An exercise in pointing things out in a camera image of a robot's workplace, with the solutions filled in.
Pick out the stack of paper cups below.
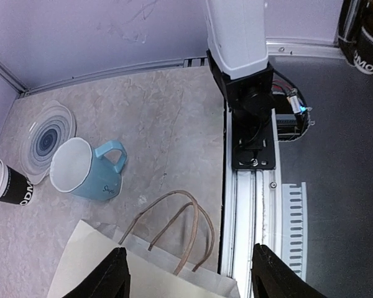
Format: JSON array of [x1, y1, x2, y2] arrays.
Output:
[[0, 160, 34, 206]]

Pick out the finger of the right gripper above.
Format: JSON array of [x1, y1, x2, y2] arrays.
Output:
[[337, 0, 366, 66]]

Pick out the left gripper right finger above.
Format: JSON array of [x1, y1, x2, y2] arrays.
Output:
[[251, 243, 326, 298]]

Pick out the grey swirl silicone lid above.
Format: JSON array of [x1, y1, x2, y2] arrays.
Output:
[[19, 101, 76, 185]]

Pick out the light blue ceramic mug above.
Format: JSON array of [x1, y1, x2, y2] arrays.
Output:
[[49, 137, 127, 201]]

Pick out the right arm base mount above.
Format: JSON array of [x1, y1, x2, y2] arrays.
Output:
[[231, 110, 276, 171]]

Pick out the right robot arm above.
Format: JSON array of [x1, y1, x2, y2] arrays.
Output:
[[205, 1, 363, 120]]

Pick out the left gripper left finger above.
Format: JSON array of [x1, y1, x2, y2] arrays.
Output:
[[64, 248, 131, 298]]

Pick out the right aluminium corner post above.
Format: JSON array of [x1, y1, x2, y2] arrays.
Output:
[[0, 61, 29, 98]]

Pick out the beige paper bag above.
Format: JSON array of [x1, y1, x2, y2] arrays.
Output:
[[47, 190, 240, 297]]

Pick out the aluminium front rail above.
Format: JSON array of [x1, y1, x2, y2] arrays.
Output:
[[217, 102, 308, 298]]

